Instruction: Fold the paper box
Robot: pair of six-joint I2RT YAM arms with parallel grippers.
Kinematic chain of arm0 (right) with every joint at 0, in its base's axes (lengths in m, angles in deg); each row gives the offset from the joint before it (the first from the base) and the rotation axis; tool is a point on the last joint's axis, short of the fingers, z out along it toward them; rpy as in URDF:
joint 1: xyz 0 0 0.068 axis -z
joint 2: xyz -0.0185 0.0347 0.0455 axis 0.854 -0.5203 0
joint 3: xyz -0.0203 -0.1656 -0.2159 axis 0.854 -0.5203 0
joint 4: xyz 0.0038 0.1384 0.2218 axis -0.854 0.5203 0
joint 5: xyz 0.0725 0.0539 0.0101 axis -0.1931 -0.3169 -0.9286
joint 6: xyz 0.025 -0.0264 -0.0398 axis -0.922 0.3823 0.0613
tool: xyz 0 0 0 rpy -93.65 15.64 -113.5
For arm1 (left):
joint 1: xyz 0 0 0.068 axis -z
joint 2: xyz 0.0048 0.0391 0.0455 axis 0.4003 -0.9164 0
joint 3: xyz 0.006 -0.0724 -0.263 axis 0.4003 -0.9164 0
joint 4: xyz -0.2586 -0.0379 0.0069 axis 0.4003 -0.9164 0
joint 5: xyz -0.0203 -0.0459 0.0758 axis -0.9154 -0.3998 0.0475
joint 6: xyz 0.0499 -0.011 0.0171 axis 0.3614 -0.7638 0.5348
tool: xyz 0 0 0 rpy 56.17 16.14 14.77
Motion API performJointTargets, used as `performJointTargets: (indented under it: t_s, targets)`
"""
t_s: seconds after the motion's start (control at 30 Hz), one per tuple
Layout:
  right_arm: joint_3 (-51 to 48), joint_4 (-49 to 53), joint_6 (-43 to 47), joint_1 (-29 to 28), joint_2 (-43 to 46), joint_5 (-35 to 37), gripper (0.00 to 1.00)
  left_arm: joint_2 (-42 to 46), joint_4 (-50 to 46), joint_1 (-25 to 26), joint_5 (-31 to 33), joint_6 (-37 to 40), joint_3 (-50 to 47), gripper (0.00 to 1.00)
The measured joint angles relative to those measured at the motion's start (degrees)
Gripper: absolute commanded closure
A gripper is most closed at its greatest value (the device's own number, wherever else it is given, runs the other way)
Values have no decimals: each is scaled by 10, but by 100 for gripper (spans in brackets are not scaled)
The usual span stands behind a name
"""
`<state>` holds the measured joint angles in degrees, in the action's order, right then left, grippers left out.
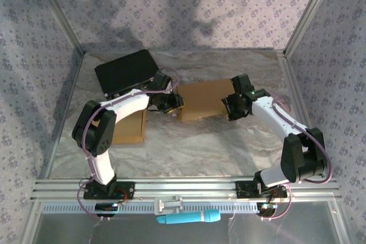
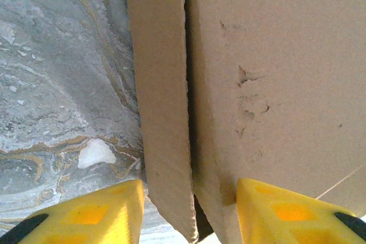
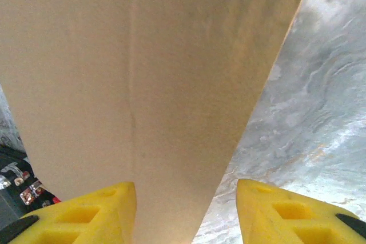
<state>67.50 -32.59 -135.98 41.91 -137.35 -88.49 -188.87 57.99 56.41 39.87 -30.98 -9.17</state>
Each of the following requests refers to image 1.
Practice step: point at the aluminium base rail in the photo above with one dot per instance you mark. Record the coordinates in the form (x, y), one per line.
(186, 189)

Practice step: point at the teal handheld device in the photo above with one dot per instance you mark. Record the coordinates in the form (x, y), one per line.
(188, 217)

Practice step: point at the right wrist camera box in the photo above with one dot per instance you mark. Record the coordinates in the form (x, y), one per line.
(242, 83)

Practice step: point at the aluminium frame post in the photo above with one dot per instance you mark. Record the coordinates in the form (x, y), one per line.
(309, 12)

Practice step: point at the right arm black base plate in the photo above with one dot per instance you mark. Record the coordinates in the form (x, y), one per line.
(243, 189)

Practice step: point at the black ribbed carrying case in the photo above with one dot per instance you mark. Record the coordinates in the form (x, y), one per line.
(123, 69)

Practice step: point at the large brown cardboard box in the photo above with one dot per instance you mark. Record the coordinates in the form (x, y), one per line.
(203, 98)

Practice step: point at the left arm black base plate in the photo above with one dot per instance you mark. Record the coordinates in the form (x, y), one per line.
(128, 189)

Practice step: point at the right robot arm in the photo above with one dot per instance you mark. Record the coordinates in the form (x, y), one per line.
(271, 112)

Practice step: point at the grey metal base plate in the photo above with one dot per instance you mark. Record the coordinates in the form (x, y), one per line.
(114, 232)

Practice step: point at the small brown cardboard box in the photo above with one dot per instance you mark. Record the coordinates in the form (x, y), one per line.
(128, 132)

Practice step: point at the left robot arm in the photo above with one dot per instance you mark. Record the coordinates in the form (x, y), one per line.
(125, 105)

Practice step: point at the aluminium side rail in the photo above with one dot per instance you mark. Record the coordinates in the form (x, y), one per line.
(67, 104)
(296, 84)

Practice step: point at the grey rail clamp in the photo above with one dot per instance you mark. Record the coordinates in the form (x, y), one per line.
(168, 205)

